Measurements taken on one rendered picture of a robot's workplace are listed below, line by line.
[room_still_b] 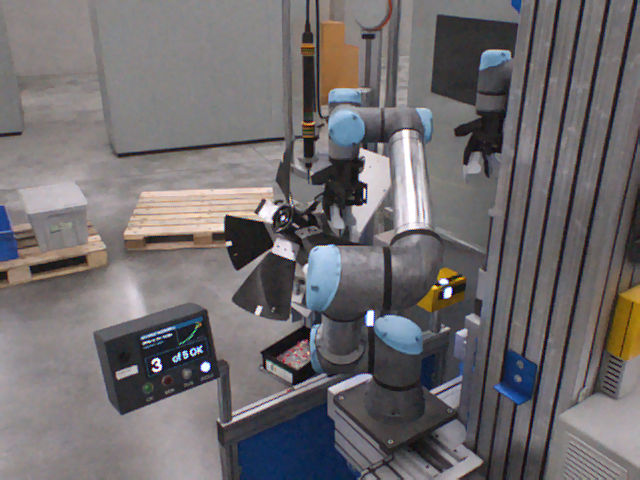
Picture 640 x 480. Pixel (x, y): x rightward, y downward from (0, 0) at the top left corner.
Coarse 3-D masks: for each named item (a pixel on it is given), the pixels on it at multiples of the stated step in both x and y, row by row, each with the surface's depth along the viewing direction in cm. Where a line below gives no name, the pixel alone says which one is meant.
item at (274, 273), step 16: (272, 256) 219; (256, 272) 218; (272, 272) 218; (288, 272) 218; (240, 288) 218; (256, 288) 217; (272, 288) 216; (288, 288) 217; (240, 304) 217; (256, 304) 215; (272, 304) 215; (288, 304) 214
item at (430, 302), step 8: (440, 272) 213; (448, 272) 213; (440, 280) 208; (456, 280) 208; (464, 280) 209; (432, 288) 202; (440, 288) 203; (432, 296) 203; (456, 296) 210; (424, 304) 207; (432, 304) 204; (440, 304) 206; (448, 304) 209
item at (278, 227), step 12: (288, 204) 220; (276, 216) 222; (288, 216) 217; (300, 216) 218; (312, 216) 225; (276, 228) 219; (288, 228) 215; (300, 228) 218; (288, 240) 222; (300, 240) 223
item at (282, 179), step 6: (288, 150) 236; (288, 156) 235; (282, 162) 242; (288, 162) 233; (282, 168) 241; (288, 168) 231; (282, 174) 241; (288, 174) 230; (276, 180) 250; (282, 180) 242; (288, 180) 229; (282, 186) 243; (288, 186) 228; (288, 192) 228; (288, 198) 230
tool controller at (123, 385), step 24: (168, 312) 156; (192, 312) 153; (96, 336) 147; (120, 336) 143; (144, 336) 146; (168, 336) 149; (192, 336) 153; (120, 360) 142; (144, 360) 146; (168, 360) 150; (192, 360) 153; (216, 360) 157; (120, 384) 144; (192, 384) 154; (120, 408) 145
